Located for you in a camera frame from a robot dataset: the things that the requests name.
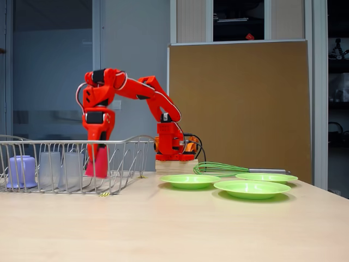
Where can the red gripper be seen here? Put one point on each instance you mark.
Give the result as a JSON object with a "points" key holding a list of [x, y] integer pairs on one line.
{"points": [[96, 127]]}

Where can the red plastic cup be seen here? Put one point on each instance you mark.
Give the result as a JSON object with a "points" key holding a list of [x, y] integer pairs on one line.
{"points": [[101, 166]]}

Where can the grey translucent plastic cup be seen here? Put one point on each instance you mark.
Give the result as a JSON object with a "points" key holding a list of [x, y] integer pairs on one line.
{"points": [[49, 170], [73, 170]]}

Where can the purple plastic mug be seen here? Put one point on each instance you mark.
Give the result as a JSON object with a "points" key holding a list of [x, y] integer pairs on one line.
{"points": [[21, 170]]}

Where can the red orange robot arm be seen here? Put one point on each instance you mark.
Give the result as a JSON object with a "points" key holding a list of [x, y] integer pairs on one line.
{"points": [[161, 101]]}

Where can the yellow black striped tape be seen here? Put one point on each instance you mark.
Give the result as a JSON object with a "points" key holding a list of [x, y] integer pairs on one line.
{"points": [[142, 177], [104, 194]]}

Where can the orange table clamp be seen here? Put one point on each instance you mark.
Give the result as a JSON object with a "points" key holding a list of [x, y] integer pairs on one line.
{"points": [[192, 146]]}

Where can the green plastic plate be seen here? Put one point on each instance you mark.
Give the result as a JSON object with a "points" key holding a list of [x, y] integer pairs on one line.
{"points": [[264, 177], [191, 181], [251, 189]]}

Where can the grey glass door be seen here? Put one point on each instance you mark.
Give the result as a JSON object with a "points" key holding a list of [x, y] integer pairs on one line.
{"points": [[54, 41]]}

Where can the brown pin board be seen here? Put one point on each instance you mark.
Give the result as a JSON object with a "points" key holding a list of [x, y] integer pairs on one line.
{"points": [[259, 109]]}

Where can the spiral notebook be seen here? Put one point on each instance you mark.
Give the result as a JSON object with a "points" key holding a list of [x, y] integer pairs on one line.
{"points": [[231, 19]]}

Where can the small red object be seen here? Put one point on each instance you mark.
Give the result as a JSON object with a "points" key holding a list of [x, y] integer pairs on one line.
{"points": [[249, 36]]}

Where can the white light switch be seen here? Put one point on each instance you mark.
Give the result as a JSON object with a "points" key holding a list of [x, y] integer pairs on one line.
{"points": [[118, 105]]}

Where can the flexible camera tripod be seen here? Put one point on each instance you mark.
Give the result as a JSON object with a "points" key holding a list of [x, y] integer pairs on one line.
{"points": [[339, 50]]}

